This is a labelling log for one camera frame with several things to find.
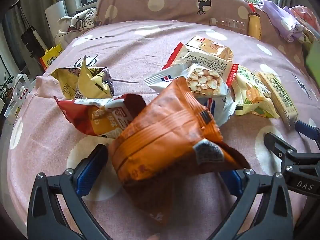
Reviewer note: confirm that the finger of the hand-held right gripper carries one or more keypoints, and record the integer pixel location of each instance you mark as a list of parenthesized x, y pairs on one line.
[(280, 145), (307, 131)]

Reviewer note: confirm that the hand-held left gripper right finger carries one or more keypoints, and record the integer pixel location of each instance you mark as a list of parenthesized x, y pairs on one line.
[(232, 181)]

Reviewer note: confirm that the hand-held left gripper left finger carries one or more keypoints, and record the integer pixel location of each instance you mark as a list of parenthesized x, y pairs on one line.
[(87, 177)]

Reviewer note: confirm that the green cardboard box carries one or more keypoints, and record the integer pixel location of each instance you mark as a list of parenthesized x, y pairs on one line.
[(315, 60)]

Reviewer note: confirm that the orange snack packet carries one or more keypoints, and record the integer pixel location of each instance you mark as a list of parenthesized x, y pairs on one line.
[(160, 130)]

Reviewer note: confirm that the yellow rice cracker packet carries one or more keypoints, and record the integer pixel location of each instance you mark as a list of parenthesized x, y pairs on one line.
[(215, 47)]

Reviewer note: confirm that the clear biscuit packet green print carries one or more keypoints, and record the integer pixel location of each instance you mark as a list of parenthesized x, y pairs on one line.
[(277, 97)]

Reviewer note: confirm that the red and yellow snack packet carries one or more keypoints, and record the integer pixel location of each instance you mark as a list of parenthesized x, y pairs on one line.
[(100, 120)]

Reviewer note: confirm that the green and white corn packet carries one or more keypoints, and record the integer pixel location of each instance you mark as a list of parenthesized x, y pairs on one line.
[(250, 90)]

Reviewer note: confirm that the white striped puffed grain packet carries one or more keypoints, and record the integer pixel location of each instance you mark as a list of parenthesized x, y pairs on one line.
[(202, 82)]

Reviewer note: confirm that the white and red paper bag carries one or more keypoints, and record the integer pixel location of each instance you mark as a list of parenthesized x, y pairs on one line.
[(20, 92)]

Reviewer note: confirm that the white packet with red edges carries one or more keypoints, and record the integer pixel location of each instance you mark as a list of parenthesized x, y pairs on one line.
[(207, 60)]

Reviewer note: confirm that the orange patterned cloth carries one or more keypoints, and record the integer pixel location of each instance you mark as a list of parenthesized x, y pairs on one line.
[(303, 17)]

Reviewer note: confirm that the purple polka dot cloth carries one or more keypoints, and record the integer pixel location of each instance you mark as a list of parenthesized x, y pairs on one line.
[(280, 17)]

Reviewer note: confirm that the yellow drink bottle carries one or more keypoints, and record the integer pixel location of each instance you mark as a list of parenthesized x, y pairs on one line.
[(254, 26)]

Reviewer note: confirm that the potted green plant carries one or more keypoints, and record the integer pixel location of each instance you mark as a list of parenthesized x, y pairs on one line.
[(6, 87)]

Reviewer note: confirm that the yellow shopping bag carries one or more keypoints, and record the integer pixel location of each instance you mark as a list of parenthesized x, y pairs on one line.
[(51, 57)]

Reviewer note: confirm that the clear plastic bottle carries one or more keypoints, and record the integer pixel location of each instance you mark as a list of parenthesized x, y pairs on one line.
[(230, 25)]

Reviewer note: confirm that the pink polka dot bedsheet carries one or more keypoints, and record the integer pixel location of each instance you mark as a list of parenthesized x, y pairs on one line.
[(137, 45)]

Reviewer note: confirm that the crumpled white printed clothes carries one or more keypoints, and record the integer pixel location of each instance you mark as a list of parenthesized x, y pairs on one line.
[(77, 21)]

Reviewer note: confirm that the white paper roll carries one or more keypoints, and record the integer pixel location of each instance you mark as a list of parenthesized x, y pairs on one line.
[(56, 15)]

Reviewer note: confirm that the brown polka dot pillow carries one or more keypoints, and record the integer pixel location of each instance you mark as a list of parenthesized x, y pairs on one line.
[(175, 5)]

